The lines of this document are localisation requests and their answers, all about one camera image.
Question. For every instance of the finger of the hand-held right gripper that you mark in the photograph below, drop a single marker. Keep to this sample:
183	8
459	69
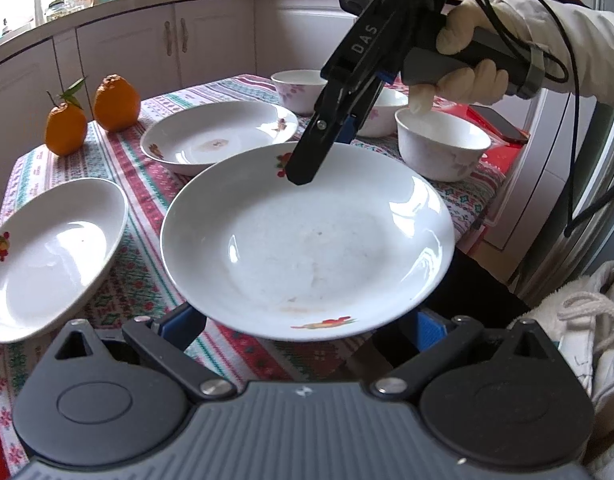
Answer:
349	130
314	150

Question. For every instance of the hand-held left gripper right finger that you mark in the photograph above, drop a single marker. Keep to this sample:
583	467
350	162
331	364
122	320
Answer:
433	327

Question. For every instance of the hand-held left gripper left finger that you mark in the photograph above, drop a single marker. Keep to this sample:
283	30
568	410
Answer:
179	324

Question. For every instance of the white bowl with pink flowers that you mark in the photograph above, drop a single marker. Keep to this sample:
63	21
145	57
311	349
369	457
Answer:
387	115
297	90
442	150

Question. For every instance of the white plate with floral print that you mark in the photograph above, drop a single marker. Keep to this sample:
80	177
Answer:
52	260
307	240
212	130

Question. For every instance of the person's right hand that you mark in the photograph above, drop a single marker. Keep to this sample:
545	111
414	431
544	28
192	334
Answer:
467	25

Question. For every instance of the patterned tablecloth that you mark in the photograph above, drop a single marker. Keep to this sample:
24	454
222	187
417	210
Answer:
137	270

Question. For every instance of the black smartphone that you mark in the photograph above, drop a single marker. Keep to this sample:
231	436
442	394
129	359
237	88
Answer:
502	125

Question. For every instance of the white fleece jacket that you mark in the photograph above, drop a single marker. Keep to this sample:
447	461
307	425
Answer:
602	340

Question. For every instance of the orange without leaf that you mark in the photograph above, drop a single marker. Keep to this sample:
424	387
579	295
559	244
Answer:
116	105

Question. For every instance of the stainless steel refrigerator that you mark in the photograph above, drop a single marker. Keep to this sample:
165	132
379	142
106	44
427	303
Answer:
587	175

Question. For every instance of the orange with green leaf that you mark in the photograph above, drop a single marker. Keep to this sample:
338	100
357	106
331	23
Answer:
64	130

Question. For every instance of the glass jar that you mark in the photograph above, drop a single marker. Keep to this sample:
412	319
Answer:
57	11

